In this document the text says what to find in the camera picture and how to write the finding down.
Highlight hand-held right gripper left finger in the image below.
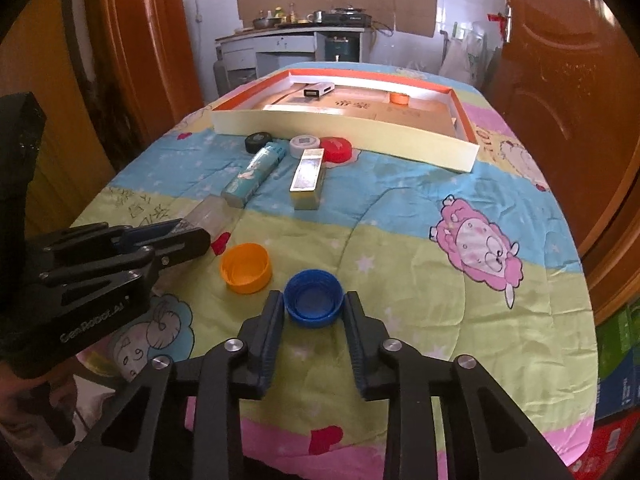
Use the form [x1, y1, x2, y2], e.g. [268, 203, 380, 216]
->
[57, 290, 286, 480]

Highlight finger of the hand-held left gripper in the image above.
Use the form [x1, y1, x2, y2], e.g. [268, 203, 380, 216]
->
[42, 228, 212, 288]
[31, 219, 187, 261]

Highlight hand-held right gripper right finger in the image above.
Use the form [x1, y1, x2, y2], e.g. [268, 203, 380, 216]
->
[342, 290, 576, 480]

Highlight clear plastic box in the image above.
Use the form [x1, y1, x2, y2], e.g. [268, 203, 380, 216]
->
[182, 196, 236, 241]

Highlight blue bottle cap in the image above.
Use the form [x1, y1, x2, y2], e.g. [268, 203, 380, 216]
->
[283, 270, 346, 328]

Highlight yellow-orange bottle cap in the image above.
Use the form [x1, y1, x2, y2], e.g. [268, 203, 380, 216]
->
[220, 243, 273, 293]

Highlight teal tube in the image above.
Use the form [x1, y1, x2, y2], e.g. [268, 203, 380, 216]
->
[221, 141, 287, 208]

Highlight black bottle cap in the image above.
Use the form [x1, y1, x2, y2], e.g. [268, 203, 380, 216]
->
[244, 131, 273, 153]

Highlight gold rectangular box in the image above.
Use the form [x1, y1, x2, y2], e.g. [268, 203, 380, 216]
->
[289, 148, 327, 211]

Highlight orange-edged shallow cardboard box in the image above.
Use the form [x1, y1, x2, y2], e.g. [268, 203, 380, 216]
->
[210, 67, 480, 175]

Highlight grey gas cylinder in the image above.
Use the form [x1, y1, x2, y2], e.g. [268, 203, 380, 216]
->
[214, 57, 231, 98]

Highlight orange wooden door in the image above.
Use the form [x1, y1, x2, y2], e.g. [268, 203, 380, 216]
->
[487, 0, 640, 321]
[97, 0, 203, 161]

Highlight red bottle cap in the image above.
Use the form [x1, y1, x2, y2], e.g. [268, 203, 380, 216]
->
[320, 137, 352, 163]

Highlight grey kitchen counter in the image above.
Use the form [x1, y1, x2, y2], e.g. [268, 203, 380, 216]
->
[216, 24, 371, 96]

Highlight green air fryer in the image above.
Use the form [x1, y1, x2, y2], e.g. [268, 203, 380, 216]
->
[324, 35, 361, 63]

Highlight green carton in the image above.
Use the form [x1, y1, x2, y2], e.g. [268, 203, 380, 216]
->
[595, 305, 640, 381]

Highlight blue carton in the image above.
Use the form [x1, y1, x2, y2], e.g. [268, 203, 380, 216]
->
[595, 365, 640, 421]

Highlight red carton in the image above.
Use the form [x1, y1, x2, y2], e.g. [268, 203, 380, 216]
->
[575, 410, 636, 476]

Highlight black gas stove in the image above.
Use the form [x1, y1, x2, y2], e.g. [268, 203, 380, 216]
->
[320, 7, 373, 26]

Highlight white plastic bags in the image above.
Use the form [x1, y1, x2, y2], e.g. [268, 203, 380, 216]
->
[440, 22, 488, 88]

